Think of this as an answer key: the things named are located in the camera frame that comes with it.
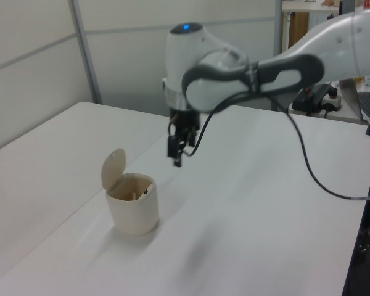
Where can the black power box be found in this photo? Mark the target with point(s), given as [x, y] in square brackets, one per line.
[311, 98]

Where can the black upright stand pole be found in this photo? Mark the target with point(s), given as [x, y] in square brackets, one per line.
[368, 216]

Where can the wooden cabinet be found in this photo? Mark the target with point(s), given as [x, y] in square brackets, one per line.
[298, 29]

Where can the small cream bin with lid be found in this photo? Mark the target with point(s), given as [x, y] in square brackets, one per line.
[135, 212]

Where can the grey partition post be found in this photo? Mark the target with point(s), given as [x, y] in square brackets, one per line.
[86, 52]
[280, 27]

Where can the white background desk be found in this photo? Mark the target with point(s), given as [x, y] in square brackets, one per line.
[308, 6]

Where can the emergency stop button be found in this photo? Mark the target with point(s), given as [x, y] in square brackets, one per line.
[333, 98]

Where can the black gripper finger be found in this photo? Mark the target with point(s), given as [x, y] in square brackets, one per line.
[191, 137]
[172, 148]

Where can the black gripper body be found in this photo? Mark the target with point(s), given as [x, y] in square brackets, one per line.
[186, 120]

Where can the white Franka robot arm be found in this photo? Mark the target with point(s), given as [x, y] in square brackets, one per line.
[203, 89]

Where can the silver laptop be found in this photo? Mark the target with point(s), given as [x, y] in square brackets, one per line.
[362, 101]

